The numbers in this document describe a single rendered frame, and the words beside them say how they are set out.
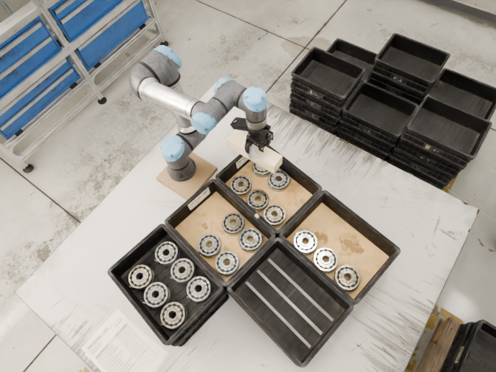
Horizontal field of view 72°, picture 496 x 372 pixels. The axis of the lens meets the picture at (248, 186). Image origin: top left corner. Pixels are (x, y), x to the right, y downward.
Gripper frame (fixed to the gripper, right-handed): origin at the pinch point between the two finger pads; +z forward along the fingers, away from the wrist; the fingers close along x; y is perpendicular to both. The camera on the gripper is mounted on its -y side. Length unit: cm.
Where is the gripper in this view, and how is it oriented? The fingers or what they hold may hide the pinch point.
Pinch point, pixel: (254, 149)
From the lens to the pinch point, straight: 144.6
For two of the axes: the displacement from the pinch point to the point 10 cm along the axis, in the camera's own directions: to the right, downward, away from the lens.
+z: 0.6, 4.5, 8.9
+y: 8.1, 5.0, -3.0
